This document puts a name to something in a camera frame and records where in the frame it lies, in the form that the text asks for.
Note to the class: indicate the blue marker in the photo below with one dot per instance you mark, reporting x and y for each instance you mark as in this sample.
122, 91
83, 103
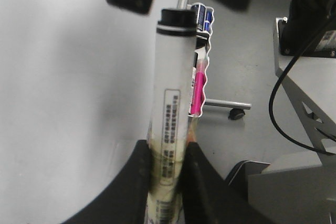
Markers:
207, 21

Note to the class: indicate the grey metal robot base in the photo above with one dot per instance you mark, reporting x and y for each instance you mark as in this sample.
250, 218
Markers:
298, 186

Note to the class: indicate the white whiteboard marker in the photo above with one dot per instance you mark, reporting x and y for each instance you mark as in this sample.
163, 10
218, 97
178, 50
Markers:
174, 56

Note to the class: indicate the white marker tray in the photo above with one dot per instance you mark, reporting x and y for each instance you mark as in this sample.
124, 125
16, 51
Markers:
203, 46

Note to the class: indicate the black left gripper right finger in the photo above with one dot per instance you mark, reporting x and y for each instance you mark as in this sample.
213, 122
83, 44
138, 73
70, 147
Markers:
207, 198

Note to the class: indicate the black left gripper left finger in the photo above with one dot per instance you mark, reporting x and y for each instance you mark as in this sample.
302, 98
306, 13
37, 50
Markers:
124, 199

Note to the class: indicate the whiteboard stand leg with caster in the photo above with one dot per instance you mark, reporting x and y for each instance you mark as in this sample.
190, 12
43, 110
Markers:
237, 109

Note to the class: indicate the pink marker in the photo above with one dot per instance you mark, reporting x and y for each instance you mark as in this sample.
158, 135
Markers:
198, 87

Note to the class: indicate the white whiteboard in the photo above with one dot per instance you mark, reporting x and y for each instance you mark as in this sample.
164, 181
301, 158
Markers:
76, 94

